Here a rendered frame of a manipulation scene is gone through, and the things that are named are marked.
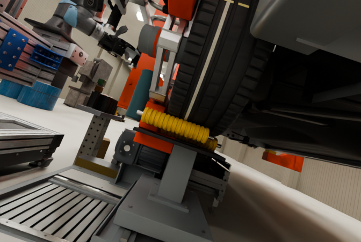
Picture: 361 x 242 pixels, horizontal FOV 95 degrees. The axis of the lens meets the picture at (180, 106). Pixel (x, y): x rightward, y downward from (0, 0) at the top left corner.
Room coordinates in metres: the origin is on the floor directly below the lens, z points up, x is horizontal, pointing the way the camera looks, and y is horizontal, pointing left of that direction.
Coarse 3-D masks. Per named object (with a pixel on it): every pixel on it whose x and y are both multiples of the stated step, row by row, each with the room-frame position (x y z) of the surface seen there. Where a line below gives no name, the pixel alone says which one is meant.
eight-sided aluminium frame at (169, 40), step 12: (168, 24) 0.46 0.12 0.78; (180, 24) 0.46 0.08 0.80; (168, 36) 0.46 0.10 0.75; (180, 36) 0.46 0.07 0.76; (168, 48) 0.48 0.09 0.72; (156, 60) 0.51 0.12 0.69; (156, 72) 0.54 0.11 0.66; (168, 72) 0.53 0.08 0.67; (156, 84) 0.58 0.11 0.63; (168, 84) 0.57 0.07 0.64; (156, 96) 0.61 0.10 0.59; (168, 96) 0.85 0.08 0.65
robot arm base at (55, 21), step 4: (52, 16) 0.96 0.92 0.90; (56, 16) 0.94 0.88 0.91; (60, 16) 0.95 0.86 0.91; (48, 20) 0.94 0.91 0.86; (52, 20) 0.94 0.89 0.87; (56, 20) 0.94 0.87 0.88; (60, 20) 0.95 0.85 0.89; (48, 24) 0.93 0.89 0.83; (52, 24) 0.93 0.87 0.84; (56, 24) 0.94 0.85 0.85; (60, 24) 0.95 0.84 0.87; (64, 24) 0.96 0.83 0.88; (68, 24) 0.98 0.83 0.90; (60, 28) 0.95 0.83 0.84; (64, 28) 0.96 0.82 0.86; (68, 28) 0.98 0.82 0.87; (72, 28) 1.02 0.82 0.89; (64, 32) 0.97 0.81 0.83; (68, 32) 0.99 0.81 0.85; (72, 32) 1.03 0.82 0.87
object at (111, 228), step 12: (120, 204) 0.72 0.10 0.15; (108, 216) 0.58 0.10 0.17; (108, 228) 0.56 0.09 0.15; (120, 228) 0.55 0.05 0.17; (96, 240) 0.48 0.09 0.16; (108, 240) 0.48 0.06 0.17; (120, 240) 0.49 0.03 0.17; (132, 240) 0.51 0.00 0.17; (144, 240) 0.56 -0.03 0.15; (156, 240) 0.58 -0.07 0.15
